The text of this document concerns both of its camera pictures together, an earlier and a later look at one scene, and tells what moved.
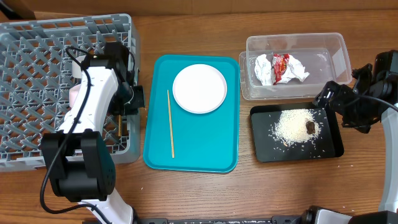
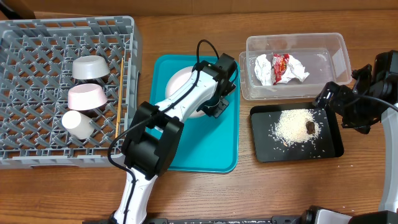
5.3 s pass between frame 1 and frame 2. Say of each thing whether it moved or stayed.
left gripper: moved
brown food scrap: stayed
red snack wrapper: stayed
